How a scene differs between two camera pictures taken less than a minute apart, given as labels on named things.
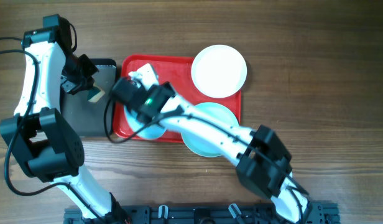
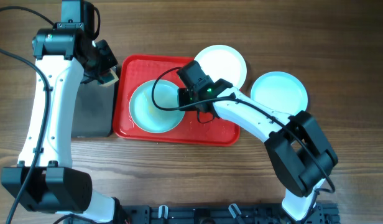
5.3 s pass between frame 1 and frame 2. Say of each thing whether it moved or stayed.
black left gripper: moved
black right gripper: moved
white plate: stayed
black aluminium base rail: stayed
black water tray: stayed
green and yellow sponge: moved
